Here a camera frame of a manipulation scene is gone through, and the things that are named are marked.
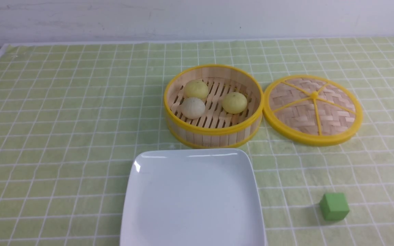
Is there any yellow bamboo steamer lid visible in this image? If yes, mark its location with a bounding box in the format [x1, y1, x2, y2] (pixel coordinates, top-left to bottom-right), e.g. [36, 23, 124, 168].
[263, 74, 363, 146]

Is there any yellow steamed bun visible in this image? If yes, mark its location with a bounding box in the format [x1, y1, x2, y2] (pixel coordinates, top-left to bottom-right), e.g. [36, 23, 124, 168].
[184, 80, 209, 101]
[222, 92, 248, 114]

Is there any green checkered tablecloth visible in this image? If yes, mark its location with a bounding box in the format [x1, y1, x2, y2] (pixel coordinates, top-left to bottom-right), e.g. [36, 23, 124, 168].
[0, 37, 394, 246]

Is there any white square plate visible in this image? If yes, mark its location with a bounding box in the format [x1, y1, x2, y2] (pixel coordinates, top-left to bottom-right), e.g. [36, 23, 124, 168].
[119, 148, 267, 246]

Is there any yellow bamboo steamer basket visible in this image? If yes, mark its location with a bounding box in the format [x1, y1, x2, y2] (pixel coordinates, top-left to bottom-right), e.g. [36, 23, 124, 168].
[163, 64, 264, 148]

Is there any white steamed bun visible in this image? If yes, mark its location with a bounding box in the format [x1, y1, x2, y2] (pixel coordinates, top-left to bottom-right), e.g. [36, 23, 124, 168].
[180, 97, 206, 120]

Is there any green foam cube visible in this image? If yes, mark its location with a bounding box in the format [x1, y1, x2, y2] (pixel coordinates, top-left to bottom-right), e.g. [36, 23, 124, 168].
[319, 192, 350, 221]

